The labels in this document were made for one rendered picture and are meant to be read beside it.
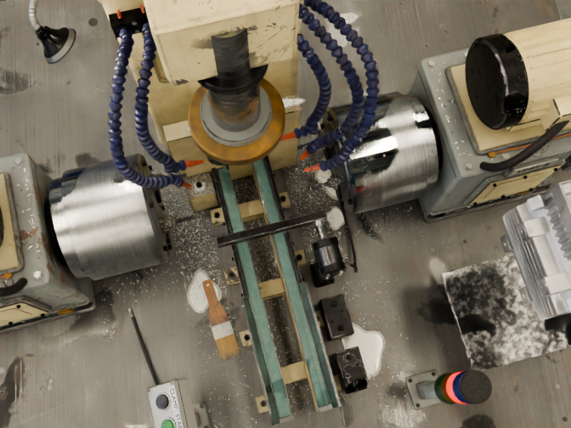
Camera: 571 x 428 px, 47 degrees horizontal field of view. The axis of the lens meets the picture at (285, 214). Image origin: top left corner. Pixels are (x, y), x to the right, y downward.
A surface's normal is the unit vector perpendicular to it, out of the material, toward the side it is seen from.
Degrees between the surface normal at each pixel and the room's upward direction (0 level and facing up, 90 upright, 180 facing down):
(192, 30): 90
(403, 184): 58
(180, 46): 90
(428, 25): 0
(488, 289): 0
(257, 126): 0
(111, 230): 28
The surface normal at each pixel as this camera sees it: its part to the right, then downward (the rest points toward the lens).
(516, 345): 0.02, -0.27
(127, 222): 0.12, 0.14
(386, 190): 0.24, 0.69
